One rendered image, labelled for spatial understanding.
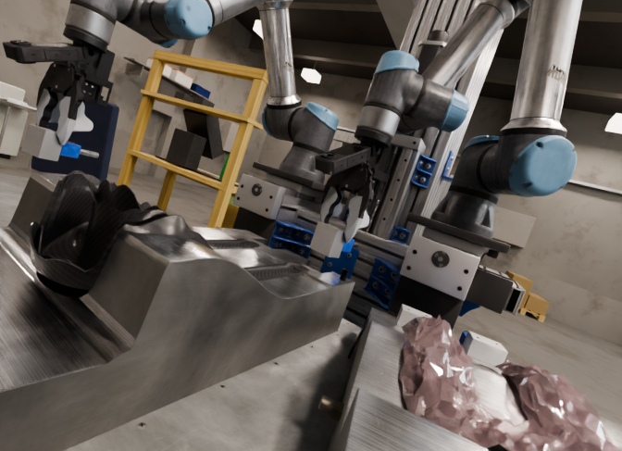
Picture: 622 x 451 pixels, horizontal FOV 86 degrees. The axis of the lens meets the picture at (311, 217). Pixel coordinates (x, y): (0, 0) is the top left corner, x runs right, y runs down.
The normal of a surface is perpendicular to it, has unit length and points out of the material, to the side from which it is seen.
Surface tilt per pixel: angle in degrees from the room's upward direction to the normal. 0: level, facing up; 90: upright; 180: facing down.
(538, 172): 97
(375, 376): 15
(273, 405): 0
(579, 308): 90
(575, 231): 90
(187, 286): 90
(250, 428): 0
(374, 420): 0
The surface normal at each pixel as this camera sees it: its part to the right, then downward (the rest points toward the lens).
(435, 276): -0.46, -0.08
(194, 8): 0.76, 0.31
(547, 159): 0.13, 0.26
